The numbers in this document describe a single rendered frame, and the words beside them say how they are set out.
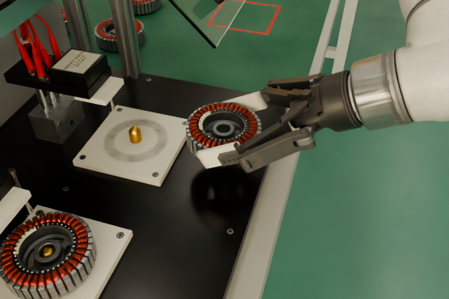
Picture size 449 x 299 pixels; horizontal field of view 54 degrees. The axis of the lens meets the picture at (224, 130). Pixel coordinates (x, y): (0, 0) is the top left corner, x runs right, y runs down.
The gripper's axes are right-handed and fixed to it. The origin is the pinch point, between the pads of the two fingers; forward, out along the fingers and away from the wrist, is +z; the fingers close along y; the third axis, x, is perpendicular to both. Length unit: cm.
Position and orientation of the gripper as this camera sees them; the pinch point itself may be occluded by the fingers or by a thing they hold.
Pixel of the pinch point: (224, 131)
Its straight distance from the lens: 66.5
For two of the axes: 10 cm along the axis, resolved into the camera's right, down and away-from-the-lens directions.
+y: 2.9, -6.3, 7.2
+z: -8.3, 2.1, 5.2
